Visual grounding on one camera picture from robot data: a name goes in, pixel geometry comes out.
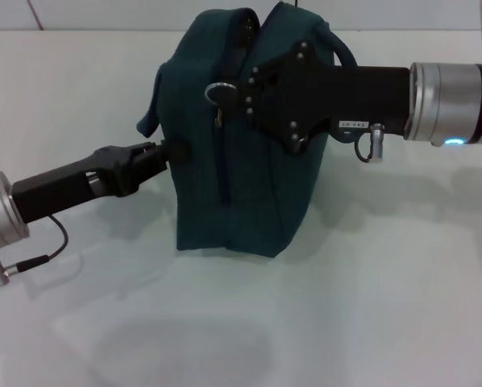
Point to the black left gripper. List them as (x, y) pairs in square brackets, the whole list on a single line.
[(71, 185)]

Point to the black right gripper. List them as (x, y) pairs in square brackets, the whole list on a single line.
[(346, 96)]

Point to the dark teal insulated lunch bag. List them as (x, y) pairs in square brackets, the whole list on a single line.
[(209, 181)]

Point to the white and silver right robot arm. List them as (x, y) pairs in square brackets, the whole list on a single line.
[(450, 102)]

